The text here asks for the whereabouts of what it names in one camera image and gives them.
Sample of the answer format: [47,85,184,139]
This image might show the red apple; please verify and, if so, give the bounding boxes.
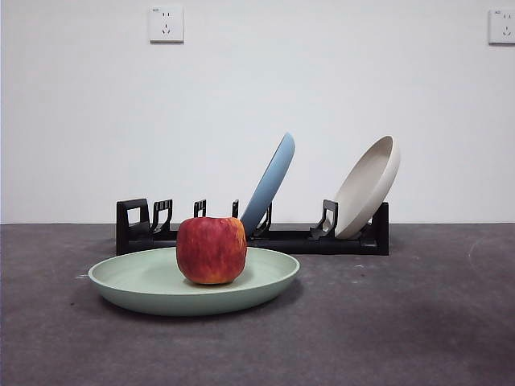
[175,216,248,285]

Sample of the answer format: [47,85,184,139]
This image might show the blue plate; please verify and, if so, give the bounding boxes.
[239,131,296,236]

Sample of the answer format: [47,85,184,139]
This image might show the black plate rack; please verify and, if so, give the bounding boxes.
[115,198,390,257]

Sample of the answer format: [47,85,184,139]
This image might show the beige plate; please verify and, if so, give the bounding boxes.
[332,135,402,239]

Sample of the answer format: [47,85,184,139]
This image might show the green plate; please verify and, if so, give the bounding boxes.
[88,246,301,317]

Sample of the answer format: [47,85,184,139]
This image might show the white wall socket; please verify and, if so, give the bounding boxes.
[149,6,185,44]
[488,8,515,45]

